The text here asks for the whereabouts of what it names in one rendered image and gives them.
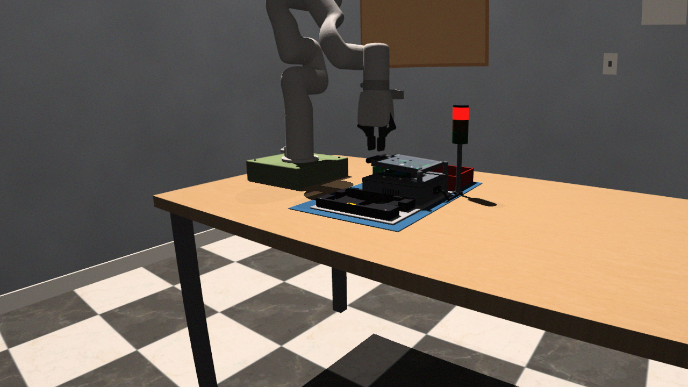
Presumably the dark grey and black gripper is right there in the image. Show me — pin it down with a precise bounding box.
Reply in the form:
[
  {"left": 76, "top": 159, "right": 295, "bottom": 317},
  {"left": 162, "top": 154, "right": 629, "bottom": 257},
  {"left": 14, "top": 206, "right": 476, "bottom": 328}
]
[{"left": 357, "top": 90, "right": 396, "bottom": 152}]

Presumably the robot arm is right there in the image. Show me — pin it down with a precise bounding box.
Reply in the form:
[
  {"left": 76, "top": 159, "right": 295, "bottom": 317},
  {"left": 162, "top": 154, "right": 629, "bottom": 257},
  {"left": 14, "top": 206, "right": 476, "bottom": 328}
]
[{"left": 266, "top": 0, "right": 404, "bottom": 163}]

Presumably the red bin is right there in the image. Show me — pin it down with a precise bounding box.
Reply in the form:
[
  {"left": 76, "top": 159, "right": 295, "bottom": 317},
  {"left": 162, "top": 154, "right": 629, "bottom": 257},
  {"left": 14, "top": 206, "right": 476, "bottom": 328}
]
[{"left": 431, "top": 166, "right": 474, "bottom": 191}]

